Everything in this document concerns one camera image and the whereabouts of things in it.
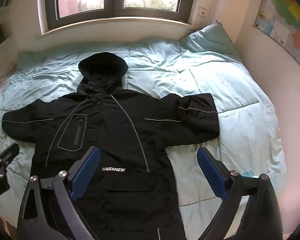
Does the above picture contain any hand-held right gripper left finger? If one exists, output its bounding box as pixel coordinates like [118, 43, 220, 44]
[16, 146, 102, 240]

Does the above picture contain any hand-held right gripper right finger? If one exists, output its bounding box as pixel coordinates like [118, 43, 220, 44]
[196, 147, 283, 240]

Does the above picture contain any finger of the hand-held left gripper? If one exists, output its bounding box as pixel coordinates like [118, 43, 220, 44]
[0, 142, 20, 180]

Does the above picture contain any black hooded jacket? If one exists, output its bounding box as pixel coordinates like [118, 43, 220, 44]
[2, 52, 220, 240]

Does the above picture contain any light blue duvet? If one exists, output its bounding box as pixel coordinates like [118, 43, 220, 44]
[0, 21, 288, 230]

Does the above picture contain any light blue pillow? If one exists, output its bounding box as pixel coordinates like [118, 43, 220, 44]
[179, 21, 240, 58]

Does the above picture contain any beige window sill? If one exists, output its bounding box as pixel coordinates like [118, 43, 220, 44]
[37, 17, 198, 39]

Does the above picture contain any white wall shelf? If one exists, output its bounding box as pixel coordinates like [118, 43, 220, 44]
[0, 0, 18, 55]

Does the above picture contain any colourful wall map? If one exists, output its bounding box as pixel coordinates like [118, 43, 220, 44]
[253, 0, 300, 78]

